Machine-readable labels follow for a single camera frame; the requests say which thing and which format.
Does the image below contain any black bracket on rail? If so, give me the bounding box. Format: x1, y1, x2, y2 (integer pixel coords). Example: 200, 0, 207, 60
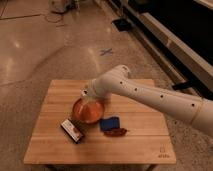
172, 81, 193, 90

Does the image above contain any black and red snack box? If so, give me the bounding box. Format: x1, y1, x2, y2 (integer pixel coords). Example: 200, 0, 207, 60
61, 119, 84, 144

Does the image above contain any white machine base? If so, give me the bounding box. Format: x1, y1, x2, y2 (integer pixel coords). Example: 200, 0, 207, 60
48, 0, 78, 14

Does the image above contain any wooden table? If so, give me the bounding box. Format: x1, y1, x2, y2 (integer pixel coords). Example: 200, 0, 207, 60
23, 80, 176, 164

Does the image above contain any dark red chili pepper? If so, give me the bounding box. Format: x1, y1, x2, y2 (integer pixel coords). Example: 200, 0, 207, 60
104, 128, 127, 137

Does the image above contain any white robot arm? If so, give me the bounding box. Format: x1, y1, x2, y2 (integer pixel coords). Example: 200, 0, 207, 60
82, 65, 213, 138

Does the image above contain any black floor cable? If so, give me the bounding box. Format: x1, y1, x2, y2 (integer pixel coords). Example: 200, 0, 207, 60
43, 11, 68, 28

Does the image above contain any orange ceramic bowl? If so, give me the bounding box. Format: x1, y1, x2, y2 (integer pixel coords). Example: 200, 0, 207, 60
71, 98, 105, 124

